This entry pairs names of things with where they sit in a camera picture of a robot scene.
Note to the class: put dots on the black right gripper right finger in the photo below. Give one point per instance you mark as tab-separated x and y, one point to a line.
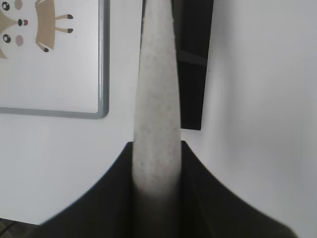
197	205

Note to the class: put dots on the black knife stand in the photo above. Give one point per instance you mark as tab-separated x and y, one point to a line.
192	28

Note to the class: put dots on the white-handled kitchen knife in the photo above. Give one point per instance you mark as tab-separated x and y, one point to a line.
156	150

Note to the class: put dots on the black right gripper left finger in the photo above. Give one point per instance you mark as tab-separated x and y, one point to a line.
115	207

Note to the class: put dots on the white deer cutting board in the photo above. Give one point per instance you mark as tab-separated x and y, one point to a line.
54	58

